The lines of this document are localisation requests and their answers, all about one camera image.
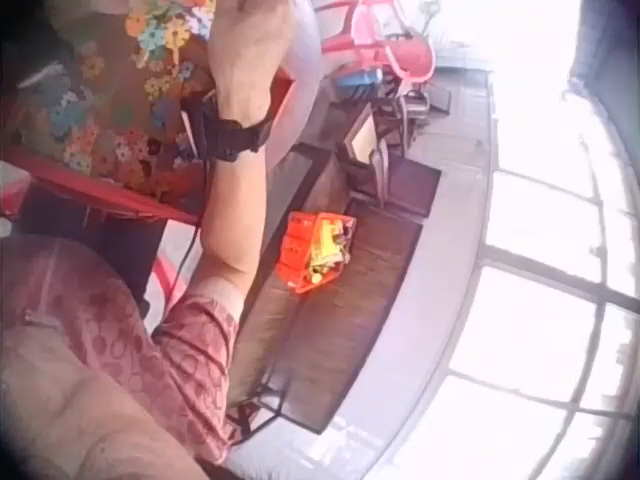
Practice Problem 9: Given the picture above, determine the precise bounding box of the person's right hand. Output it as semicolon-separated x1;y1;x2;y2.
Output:
205;0;294;127

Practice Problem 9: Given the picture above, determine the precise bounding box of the black wrist band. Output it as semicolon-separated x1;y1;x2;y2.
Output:
180;89;271;163

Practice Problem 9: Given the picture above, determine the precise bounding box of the blue box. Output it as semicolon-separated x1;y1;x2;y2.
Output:
333;68;385;92

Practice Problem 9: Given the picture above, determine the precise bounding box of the pink plastic chair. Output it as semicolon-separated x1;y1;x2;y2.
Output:
319;0;437;84

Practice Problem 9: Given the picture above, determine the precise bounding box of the floral tablecloth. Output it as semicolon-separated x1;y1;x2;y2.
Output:
9;0;221;201

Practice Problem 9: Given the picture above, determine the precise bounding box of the dark wooden side table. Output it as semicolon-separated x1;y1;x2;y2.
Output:
335;84;454;209

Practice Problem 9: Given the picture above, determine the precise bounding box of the red table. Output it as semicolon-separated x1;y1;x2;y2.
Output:
0;67;296;321

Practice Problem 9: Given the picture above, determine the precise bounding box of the orange crate with items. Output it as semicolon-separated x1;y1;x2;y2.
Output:
274;210;358;295

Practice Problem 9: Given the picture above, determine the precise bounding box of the dark wooden bench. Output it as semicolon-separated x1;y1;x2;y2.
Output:
227;142;444;437

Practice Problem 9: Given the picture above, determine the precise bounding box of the black cable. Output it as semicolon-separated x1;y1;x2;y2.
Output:
172;158;210;296

